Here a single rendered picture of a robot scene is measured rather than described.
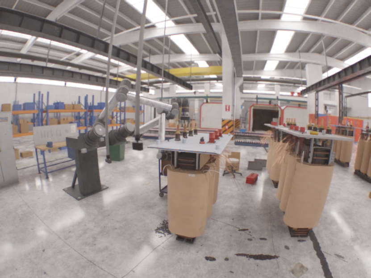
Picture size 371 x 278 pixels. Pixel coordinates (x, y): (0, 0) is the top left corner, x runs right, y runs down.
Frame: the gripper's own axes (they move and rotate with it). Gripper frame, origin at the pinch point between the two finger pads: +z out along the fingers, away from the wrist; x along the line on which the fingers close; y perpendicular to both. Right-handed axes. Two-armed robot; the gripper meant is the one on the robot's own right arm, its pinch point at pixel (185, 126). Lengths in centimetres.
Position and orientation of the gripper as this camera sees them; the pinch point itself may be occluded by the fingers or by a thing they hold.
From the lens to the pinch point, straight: 243.1
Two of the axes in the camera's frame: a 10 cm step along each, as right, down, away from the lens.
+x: -9.3, -0.7, 3.7
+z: -0.2, 9.9, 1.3
